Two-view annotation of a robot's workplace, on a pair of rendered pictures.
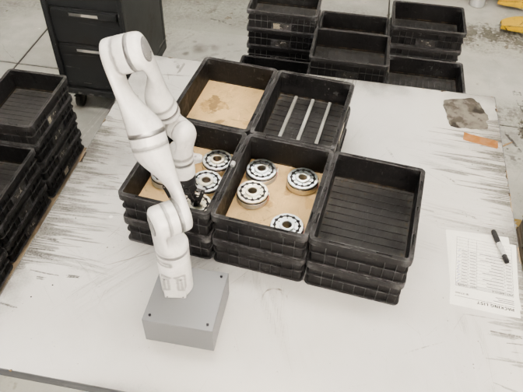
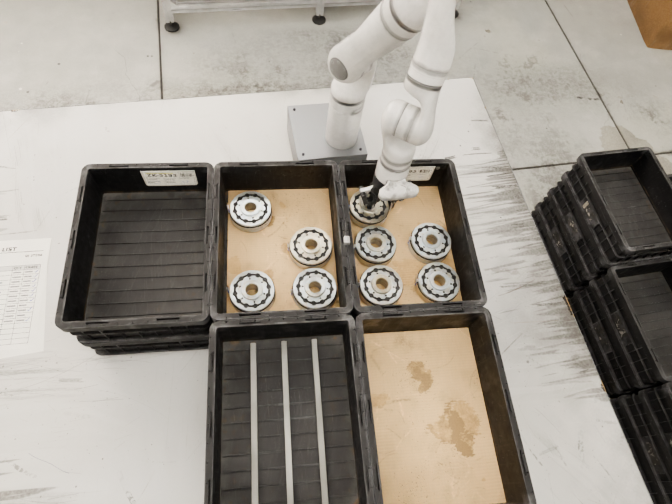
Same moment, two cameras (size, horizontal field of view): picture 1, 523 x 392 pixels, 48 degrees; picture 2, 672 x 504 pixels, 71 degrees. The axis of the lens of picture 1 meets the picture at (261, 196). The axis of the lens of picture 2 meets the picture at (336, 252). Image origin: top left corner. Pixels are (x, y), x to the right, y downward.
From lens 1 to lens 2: 1.85 m
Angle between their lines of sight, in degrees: 68
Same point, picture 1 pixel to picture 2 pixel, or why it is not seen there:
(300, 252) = (226, 185)
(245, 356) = (258, 132)
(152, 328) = not seen: hidden behind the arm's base
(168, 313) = not seen: hidden behind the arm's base
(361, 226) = (158, 251)
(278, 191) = (281, 272)
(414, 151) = not seen: outside the picture
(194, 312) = (311, 117)
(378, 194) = (138, 314)
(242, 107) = (408, 439)
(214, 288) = (304, 142)
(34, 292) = (468, 135)
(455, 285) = (40, 264)
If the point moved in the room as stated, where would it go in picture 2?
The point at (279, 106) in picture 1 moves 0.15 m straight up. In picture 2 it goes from (347, 475) to (357, 472)
